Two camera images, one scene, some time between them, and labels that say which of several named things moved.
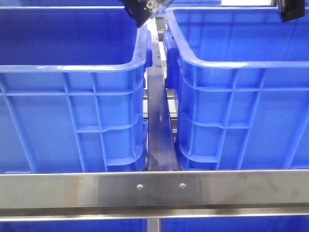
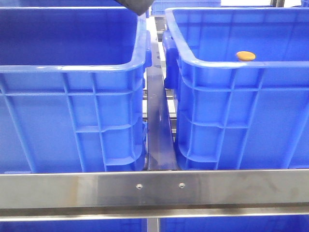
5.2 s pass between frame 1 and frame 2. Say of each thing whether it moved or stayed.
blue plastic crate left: stayed
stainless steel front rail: stayed
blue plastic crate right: stayed
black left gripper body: moved
